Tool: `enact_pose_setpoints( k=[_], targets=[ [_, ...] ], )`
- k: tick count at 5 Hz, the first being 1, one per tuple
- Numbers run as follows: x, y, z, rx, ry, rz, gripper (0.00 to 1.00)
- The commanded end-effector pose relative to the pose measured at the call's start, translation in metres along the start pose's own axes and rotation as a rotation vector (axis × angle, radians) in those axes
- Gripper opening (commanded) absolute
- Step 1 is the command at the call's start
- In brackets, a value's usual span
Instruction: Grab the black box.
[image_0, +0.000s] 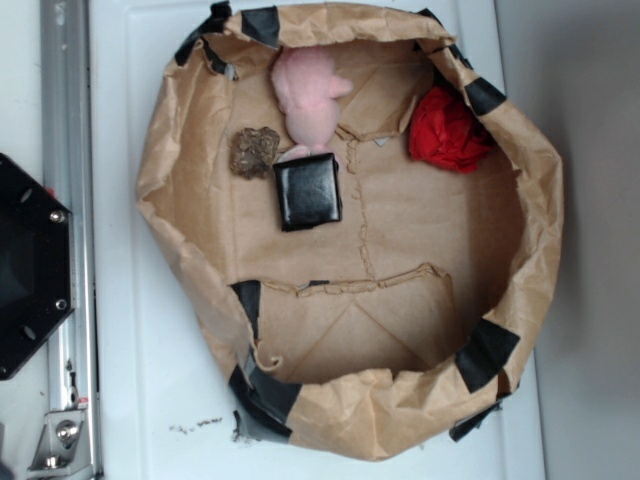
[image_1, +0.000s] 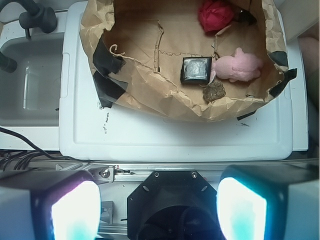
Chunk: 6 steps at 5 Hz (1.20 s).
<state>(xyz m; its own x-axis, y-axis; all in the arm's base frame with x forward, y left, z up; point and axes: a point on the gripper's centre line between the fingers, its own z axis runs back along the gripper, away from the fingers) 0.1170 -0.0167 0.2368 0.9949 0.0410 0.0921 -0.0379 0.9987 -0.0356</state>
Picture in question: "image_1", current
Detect red crumpled paper ball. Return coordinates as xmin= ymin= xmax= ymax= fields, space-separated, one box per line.
xmin=197 ymin=0 xmax=235 ymax=33

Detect white plastic bin lid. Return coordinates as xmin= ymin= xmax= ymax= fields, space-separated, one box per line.
xmin=59 ymin=1 xmax=294 ymax=163

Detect brown rock-like lump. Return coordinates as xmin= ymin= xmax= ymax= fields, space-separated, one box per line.
xmin=203 ymin=80 xmax=226 ymax=102

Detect dark grey toy faucet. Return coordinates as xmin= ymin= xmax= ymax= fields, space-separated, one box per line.
xmin=0 ymin=0 xmax=58 ymax=74

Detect black cable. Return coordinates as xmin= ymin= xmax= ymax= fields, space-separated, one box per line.
xmin=0 ymin=126 xmax=83 ymax=171

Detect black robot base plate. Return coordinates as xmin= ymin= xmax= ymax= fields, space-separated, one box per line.
xmin=127 ymin=170 xmax=222 ymax=240

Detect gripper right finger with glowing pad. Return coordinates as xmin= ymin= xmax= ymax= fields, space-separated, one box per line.
xmin=216 ymin=164 xmax=320 ymax=240

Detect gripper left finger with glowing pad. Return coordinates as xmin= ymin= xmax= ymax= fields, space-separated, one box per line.
xmin=0 ymin=170 xmax=101 ymax=240

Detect brown paper bag tray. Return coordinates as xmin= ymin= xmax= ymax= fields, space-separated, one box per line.
xmin=80 ymin=0 xmax=297 ymax=122

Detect small black box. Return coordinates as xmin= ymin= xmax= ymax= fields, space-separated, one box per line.
xmin=180 ymin=57 xmax=212 ymax=85

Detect pink plush toy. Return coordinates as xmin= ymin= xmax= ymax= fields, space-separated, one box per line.
xmin=209 ymin=47 xmax=264 ymax=84

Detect aluminium extrusion rail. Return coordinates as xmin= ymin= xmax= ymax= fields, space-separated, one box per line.
xmin=55 ymin=162 xmax=227 ymax=183

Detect silver corner bracket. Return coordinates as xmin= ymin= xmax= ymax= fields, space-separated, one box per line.
xmin=88 ymin=166 xmax=115 ymax=185

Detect white toy sink basin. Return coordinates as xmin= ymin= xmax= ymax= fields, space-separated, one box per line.
xmin=0 ymin=12 xmax=67 ymax=151

